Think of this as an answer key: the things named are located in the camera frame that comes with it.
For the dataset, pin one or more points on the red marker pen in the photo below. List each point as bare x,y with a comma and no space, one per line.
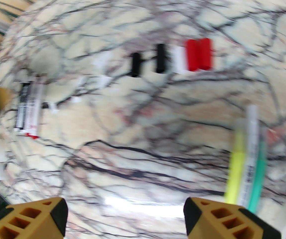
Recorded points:
34,108

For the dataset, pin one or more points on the green pen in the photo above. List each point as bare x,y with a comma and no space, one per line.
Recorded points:
257,173

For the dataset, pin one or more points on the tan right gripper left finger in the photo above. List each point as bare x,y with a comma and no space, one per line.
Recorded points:
33,220

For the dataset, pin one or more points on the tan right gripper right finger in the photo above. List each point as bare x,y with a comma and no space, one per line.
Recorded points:
220,223

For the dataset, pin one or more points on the yellow highlighter pen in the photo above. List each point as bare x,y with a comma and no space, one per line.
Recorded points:
237,168

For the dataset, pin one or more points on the black pen cap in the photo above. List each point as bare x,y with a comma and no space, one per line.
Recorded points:
160,58
135,65

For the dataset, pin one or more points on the black marker pen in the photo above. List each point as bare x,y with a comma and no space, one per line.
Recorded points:
23,103

